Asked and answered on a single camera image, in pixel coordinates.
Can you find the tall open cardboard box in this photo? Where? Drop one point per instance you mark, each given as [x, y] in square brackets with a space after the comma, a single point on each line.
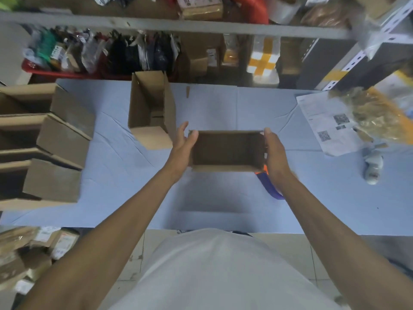
[151, 108]

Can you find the red plastic tube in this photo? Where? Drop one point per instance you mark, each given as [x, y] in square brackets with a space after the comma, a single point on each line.
[253, 8]

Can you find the yellow plastic snack bag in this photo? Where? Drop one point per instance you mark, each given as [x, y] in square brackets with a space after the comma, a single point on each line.
[377, 114]

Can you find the brown taped parcel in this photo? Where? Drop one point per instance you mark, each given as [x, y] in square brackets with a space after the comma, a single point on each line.
[200, 7]

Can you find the person's left thumb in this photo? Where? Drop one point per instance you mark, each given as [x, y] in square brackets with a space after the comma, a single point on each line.
[193, 138]

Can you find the light blue table cloth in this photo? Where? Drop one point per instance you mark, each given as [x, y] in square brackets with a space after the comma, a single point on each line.
[209, 193]

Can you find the brown cardboard box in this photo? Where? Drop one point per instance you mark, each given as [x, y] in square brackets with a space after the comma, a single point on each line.
[193, 58]

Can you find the small cardboard box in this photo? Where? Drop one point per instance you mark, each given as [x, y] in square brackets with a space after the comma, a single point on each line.
[227, 151]

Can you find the grey metal shelf rack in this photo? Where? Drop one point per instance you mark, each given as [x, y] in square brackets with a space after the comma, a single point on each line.
[226, 27]

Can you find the person's right forearm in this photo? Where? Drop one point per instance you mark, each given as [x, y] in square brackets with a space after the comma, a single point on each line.
[342, 235]

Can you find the large open cardboard box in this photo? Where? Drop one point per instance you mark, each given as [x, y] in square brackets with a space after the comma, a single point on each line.
[42, 182]
[48, 104]
[45, 138]

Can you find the white printed paper sheet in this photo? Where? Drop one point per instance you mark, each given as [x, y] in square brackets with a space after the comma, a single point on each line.
[329, 124]

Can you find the row of packaged goods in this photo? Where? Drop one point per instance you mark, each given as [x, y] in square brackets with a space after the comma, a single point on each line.
[103, 51]

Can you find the pile of cardboard parcels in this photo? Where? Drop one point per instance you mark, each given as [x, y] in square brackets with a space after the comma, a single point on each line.
[29, 251]

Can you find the person's right hand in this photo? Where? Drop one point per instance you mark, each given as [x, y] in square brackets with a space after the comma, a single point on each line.
[276, 154]

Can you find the person's white shirt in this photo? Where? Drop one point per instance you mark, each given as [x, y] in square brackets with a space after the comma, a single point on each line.
[222, 271]

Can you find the red plastic basket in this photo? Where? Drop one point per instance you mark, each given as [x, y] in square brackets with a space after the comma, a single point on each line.
[58, 71]

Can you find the person's left forearm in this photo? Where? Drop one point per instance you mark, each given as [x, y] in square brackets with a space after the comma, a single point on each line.
[96, 240]

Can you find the white box with yellow cross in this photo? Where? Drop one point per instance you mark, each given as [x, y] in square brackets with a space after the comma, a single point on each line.
[264, 59]

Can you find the person's left hand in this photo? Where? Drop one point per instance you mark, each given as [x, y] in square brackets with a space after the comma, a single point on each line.
[179, 155]

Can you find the person's right thumb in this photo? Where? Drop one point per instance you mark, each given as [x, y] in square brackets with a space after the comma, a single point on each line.
[267, 139]

